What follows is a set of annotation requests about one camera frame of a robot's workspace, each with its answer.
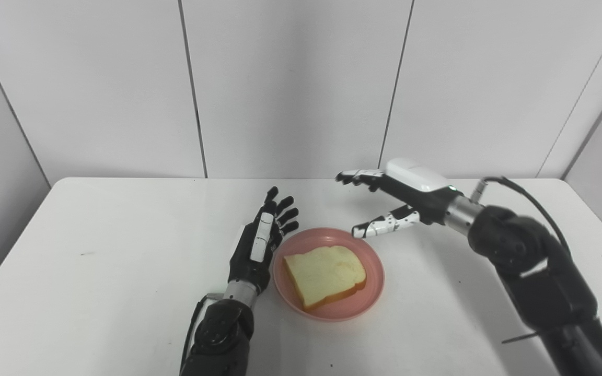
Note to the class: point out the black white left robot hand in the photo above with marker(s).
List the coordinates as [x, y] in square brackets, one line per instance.
[251, 256]

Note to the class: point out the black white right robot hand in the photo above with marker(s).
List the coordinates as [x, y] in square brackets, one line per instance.
[416, 190]

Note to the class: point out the slice of white bread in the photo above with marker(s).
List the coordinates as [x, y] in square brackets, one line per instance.
[324, 274]

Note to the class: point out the pink round plate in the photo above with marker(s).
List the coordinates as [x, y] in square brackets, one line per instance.
[371, 277]

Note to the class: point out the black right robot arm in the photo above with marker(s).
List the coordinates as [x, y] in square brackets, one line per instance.
[536, 271]

